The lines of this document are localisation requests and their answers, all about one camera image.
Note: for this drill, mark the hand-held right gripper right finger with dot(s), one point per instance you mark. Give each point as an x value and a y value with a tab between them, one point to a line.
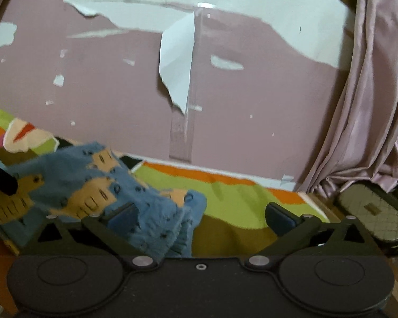
280	218

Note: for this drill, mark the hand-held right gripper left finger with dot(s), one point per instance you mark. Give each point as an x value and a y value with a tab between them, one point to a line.
124	220

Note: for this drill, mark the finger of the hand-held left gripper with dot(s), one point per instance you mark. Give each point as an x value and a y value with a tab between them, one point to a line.
1	177

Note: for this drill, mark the blue printed pants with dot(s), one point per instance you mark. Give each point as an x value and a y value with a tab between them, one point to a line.
86	172

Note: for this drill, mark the colourful printed blanket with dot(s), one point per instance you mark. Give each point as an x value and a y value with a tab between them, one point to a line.
245	205

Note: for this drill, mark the grey quilted handbag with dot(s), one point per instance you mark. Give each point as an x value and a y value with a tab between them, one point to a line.
371	222

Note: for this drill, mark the lilac satin curtain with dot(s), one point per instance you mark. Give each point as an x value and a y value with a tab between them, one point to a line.
368	106

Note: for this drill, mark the wooden window frame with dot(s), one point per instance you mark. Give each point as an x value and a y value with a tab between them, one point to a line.
351	0

